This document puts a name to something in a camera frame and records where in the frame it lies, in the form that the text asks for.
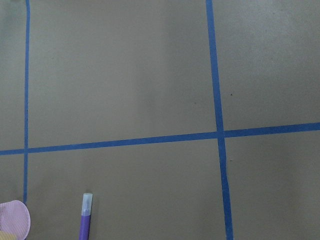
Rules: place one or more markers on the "purple marker pen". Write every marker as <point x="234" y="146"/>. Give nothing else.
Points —
<point x="85" y="221"/>

